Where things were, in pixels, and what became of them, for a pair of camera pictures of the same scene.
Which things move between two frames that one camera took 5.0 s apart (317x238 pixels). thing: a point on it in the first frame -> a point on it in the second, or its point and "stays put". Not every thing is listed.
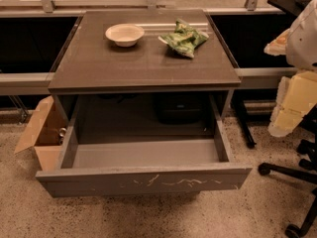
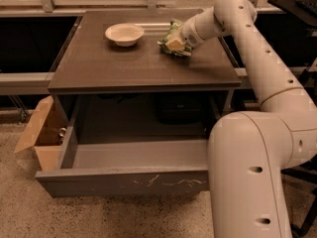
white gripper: x=303 y=45 -> x=188 y=34
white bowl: x=124 y=34 stays put
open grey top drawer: x=126 y=166 stays put
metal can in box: x=61 y=136 stays put
